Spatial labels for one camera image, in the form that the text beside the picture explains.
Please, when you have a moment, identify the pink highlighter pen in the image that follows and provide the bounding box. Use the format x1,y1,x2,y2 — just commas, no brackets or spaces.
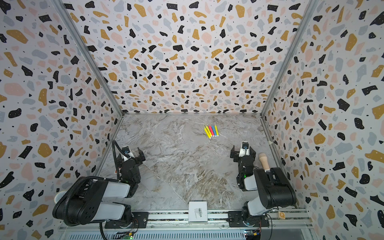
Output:
208,126,215,137

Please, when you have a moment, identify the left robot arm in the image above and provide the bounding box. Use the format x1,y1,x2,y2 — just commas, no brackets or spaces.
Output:
53,147,146,228

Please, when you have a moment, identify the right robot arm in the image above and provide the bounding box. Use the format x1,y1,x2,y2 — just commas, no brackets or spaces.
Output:
230,142,297,227

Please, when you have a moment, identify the wooden rolling pin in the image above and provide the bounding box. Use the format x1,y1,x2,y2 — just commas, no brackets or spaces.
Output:
259,153,271,171

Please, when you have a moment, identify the small wooden tag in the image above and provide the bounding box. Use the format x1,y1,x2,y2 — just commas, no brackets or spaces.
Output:
278,211,286,220

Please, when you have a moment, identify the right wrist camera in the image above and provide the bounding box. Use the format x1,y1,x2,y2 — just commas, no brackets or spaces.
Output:
239,142,250,158

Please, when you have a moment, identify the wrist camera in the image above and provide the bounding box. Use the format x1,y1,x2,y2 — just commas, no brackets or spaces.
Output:
122,146,134,159
239,142,250,158

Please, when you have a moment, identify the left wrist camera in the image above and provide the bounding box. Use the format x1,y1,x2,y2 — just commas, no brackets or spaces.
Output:
122,146,134,159

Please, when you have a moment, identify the black corrugated cable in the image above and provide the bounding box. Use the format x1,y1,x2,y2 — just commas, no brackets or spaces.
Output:
111,140,130,181

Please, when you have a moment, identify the white box on rail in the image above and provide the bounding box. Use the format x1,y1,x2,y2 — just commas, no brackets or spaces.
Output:
188,201,208,223

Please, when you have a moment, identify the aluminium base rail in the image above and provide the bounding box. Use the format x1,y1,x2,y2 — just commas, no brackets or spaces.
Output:
58,208,317,240

